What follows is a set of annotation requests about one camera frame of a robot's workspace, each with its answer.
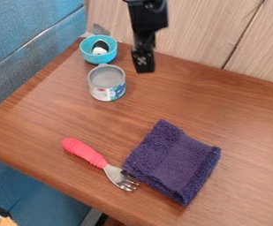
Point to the black and white toy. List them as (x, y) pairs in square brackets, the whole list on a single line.
[(100, 47)]

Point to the silver can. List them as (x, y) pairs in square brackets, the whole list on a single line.
[(107, 85)]

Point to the purple cloth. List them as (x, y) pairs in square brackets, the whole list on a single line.
[(172, 160)]

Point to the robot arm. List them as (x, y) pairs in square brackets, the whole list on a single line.
[(147, 13)]

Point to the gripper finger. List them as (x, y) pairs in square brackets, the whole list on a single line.
[(144, 63)]

